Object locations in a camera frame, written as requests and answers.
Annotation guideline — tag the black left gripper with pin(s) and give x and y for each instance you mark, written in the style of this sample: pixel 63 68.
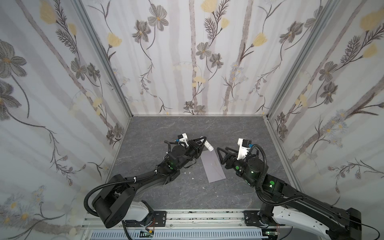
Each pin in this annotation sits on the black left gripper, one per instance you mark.
pixel 196 145

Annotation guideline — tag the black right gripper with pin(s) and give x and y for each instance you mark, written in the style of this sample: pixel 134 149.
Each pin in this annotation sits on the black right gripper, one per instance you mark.
pixel 231 157

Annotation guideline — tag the white glue stick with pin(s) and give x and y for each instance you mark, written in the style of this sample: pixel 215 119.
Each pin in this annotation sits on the white glue stick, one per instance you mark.
pixel 208 146

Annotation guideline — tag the grey paper envelope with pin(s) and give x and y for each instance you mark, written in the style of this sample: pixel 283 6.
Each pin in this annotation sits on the grey paper envelope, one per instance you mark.
pixel 212 166

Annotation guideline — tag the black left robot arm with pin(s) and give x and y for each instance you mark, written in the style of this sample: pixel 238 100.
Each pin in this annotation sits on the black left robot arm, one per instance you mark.
pixel 111 201

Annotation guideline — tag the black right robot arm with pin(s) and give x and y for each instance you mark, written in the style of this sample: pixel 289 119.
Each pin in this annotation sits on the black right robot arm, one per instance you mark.
pixel 285 205

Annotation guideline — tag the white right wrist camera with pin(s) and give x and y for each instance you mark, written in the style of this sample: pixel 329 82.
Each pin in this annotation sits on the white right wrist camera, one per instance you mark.
pixel 244 147

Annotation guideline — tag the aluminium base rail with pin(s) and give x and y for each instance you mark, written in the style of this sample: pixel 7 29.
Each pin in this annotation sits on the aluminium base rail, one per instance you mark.
pixel 234 218

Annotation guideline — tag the white slotted cable duct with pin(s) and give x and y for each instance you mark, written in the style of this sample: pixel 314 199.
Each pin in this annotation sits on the white slotted cable duct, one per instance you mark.
pixel 199 234

